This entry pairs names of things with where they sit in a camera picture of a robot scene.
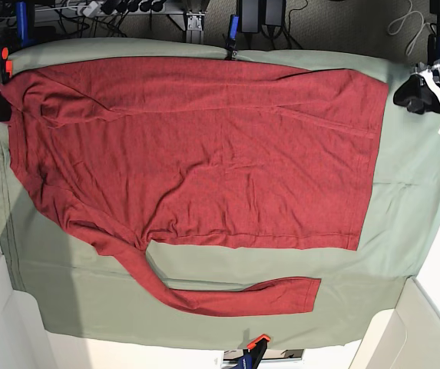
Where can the red long-sleeve T-shirt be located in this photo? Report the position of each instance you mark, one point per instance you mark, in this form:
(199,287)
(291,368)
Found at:
(121,152)

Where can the orange black clamp far-left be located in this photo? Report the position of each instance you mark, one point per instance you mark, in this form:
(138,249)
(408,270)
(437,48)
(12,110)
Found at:
(6,66)

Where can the blue clamp handle top-left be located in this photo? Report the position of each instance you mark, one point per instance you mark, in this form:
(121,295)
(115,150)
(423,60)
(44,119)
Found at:
(23,19)

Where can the white bin right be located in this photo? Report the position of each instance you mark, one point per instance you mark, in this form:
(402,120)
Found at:
(407,336)

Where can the blue handled clamp top centre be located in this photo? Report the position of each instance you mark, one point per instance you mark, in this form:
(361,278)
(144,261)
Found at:
(231,42)

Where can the white bin left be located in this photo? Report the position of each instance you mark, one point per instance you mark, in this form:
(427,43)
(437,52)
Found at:
(23,340)

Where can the black power adapter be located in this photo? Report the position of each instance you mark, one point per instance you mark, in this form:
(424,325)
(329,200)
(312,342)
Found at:
(255,13)

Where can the aluminium frame bracket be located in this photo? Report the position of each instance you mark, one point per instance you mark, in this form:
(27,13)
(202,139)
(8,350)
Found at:
(190,20)

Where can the orange black clamp near edge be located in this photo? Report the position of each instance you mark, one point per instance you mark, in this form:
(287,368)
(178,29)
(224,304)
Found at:
(254,352)

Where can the white bin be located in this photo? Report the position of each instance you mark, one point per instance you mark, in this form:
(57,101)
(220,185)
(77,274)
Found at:
(407,336)
(23,340)

